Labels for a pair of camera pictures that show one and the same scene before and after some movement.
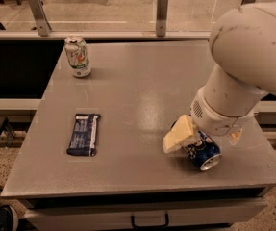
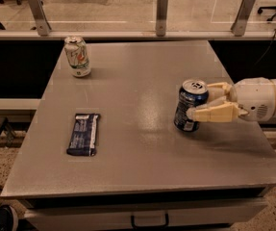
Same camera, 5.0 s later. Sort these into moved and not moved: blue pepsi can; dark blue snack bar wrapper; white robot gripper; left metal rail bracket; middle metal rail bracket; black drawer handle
Moved: blue pepsi can; white robot gripper
Not moved: left metal rail bracket; middle metal rail bracket; dark blue snack bar wrapper; black drawer handle
